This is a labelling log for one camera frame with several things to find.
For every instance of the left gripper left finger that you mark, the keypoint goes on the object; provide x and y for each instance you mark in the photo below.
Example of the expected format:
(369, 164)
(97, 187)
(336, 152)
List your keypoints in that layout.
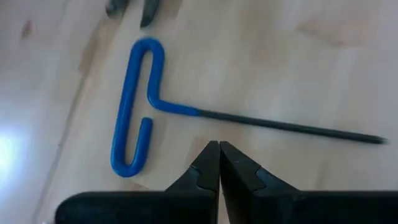
(199, 193)

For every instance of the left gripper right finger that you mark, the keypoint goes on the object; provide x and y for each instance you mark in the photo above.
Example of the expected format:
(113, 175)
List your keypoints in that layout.
(248, 196)

